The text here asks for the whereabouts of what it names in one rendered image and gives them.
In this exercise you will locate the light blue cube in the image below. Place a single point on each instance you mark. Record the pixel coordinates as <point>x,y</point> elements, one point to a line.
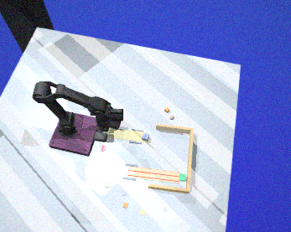
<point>145,136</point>

